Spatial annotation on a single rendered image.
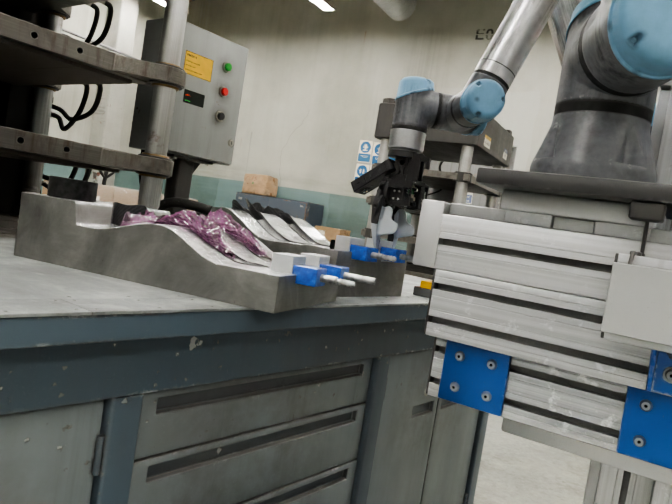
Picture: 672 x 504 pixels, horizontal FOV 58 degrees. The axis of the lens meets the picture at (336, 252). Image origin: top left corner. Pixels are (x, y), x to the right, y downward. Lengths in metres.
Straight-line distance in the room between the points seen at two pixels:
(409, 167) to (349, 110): 7.37
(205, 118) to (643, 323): 1.62
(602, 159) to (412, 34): 7.83
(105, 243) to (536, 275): 0.66
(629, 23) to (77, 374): 0.72
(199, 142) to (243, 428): 1.16
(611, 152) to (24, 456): 0.78
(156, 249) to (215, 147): 1.11
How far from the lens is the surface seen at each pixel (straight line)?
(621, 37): 0.69
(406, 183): 1.26
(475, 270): 0.80
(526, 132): 7.76
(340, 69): 8.87
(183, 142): 1.98
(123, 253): 1.02
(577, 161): 0.78
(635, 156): 0.81
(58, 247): 1.11
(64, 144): 1.70
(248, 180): 8.69
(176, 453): 0.98
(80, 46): 1.74
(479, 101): 1.17
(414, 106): 1.29
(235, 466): 1.09
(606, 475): 1.06
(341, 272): 1.02
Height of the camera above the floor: 0.95
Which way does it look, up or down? 3 degrees down
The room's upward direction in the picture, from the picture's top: 9 degrees clockwise
